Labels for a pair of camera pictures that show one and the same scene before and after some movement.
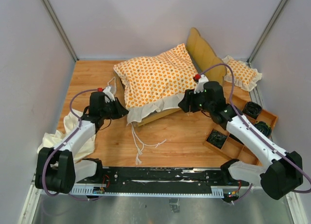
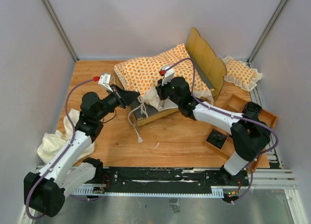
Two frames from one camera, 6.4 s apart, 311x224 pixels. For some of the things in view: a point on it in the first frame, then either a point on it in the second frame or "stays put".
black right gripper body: x=197 y=102 to x=165 y=92
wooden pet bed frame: x=209 y=66 stays put
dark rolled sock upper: x=252 y=109 stays put
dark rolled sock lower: x=216 y=138 stays put
